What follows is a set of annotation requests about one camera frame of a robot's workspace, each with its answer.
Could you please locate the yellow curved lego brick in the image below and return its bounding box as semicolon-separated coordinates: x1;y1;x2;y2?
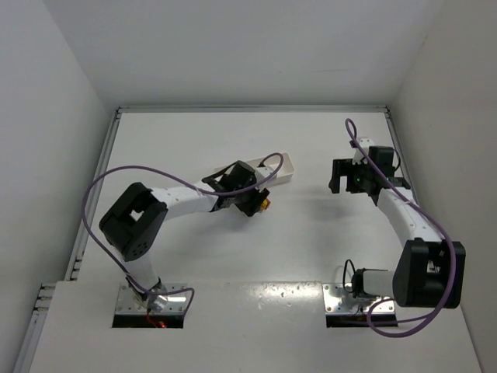
260;198;271;211

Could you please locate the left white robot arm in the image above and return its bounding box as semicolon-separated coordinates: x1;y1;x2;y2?
99;161;277;312

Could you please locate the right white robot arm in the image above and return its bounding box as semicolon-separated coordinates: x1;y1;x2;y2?
328;145;466;309

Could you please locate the white three-compartment tray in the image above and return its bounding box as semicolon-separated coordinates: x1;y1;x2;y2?
212;152;296;186

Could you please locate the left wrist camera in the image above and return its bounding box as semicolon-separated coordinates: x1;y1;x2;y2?
255;166;277;188

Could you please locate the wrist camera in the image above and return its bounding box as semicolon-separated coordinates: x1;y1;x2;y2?
350;137;375;165
255;166;277;188

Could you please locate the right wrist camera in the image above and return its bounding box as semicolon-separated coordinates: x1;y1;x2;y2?
350;137;375;165

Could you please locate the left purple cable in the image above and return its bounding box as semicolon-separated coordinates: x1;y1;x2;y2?
83;152;285;324

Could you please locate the purple cable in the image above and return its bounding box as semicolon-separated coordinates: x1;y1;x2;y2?
345;117;457;338
83;152;285;324

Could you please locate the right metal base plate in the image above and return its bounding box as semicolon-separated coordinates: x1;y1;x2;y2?
322;283;395;316

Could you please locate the metal base plate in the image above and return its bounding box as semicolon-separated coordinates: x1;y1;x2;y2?
322;283;395;316
115;284;190;316

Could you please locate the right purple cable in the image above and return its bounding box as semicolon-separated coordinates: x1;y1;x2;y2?
345;117;457;338

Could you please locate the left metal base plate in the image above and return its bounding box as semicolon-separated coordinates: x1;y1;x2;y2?
115;284;190;316

